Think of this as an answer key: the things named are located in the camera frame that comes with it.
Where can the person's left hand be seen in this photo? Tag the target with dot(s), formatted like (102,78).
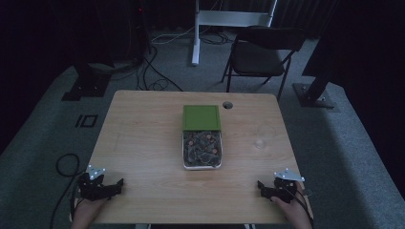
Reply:
(85,213)

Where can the black folding chair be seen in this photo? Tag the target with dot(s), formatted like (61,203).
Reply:
(258,58)

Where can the green box lid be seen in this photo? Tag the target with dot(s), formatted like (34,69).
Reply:
(201,117)

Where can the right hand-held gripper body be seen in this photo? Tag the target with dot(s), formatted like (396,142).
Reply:
(284,187)

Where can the person's right hand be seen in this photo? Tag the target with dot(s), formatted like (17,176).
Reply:
(294,213)

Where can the clear box of dried mix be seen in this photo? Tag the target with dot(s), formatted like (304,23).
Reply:
(202,149)

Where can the black stand with base plate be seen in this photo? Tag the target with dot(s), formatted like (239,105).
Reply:
(87,84)
(313,92)

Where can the white metal stand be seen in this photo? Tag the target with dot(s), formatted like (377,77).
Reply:
(223,17)

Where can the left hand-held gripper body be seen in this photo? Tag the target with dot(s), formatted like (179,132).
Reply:
(90,187)

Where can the dark equipment tower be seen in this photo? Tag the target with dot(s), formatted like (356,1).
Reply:
(138,28)

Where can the clear glass cup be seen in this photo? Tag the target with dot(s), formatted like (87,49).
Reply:
(263,136)

